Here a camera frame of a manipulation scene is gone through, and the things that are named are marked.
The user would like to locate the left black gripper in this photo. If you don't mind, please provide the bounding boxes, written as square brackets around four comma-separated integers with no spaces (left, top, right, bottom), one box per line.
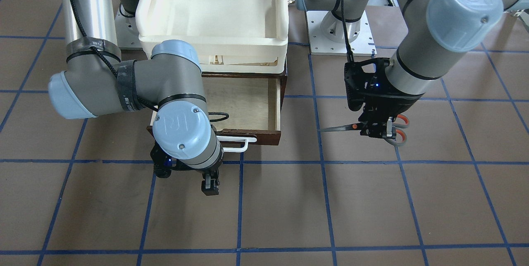
[344,58,421,139]

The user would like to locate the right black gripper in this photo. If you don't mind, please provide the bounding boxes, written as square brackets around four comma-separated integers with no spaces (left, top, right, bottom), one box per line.
[150,142,224,196]

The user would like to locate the orange grey handled scissors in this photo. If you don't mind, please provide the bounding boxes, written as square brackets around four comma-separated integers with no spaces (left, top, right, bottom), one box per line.
[319,115,410,146]

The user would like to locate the wooden drawer with white handle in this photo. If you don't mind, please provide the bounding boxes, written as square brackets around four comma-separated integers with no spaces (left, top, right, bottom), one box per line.
[146,72,288,152]

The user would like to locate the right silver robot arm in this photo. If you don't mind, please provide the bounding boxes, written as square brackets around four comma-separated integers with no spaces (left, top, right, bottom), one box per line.
[48,0,224,196]

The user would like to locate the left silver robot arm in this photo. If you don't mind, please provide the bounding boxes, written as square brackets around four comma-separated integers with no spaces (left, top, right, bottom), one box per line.
[296,0,528,143]

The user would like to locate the white plastic tray cabinet top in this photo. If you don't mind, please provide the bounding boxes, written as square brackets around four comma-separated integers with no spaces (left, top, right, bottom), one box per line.
[136,0,289,74]

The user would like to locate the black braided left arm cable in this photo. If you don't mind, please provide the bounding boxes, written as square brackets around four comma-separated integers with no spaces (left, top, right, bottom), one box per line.
[337,0,356,63]

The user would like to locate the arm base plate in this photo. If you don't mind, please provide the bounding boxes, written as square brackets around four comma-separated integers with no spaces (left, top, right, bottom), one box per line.
[306,11,377,57]
[114,4,142,50]

